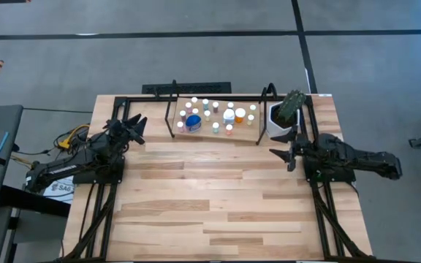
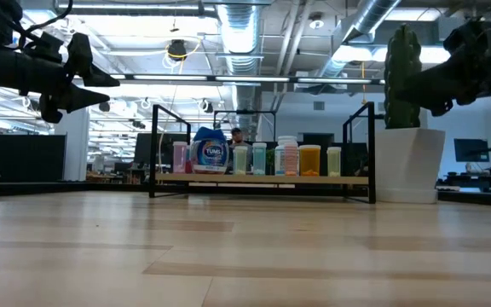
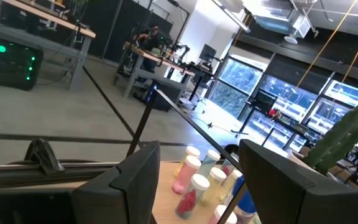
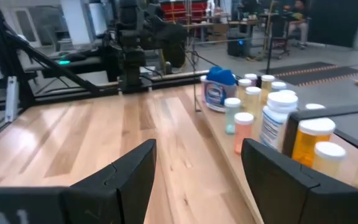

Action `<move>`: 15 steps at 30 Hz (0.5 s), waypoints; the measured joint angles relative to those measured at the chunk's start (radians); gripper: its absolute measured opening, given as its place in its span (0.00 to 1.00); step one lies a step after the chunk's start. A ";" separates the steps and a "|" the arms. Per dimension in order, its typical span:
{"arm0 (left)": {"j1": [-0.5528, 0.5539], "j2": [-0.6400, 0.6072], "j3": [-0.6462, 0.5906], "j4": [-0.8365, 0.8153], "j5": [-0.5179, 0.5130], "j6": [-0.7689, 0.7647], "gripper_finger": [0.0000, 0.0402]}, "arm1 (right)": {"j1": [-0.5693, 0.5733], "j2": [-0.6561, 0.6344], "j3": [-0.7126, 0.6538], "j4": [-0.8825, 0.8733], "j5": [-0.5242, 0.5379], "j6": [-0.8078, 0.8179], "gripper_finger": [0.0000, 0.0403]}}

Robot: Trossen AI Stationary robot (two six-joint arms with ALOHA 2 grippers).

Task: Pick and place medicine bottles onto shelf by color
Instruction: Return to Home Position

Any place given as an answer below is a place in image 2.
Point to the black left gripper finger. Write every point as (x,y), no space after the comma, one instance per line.
(81,55)
(79,100)

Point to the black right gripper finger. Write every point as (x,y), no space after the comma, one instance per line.
(437,85)
(442,109)

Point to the pink bottle with white pills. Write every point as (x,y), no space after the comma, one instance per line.
(180,158)

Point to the pale yellow medicine bottle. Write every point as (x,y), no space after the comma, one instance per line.
(334,162)

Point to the teal medicine bottle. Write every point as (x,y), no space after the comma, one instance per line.
(259,158)

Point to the black monitor on arm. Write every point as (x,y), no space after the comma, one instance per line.
(471,150)

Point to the white room column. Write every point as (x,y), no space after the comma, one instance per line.
(75,145)

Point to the white plant pot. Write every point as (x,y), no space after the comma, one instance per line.
(407,166)

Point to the black desk monitor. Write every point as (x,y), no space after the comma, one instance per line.
(142,149)

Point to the black room partition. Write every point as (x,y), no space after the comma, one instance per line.
(19,158)

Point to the black desk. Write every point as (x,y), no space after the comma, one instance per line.
(475,198)

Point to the person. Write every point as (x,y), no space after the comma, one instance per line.
(237,135)

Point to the black metal shelf frame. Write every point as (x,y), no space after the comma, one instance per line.
(371,149)

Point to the black ceiling camera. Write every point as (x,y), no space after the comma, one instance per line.
(177,49)

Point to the grey wall vent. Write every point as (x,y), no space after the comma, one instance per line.
(319,105)

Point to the silver ribbed ceiling duct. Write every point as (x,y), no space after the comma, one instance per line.
(240,38)

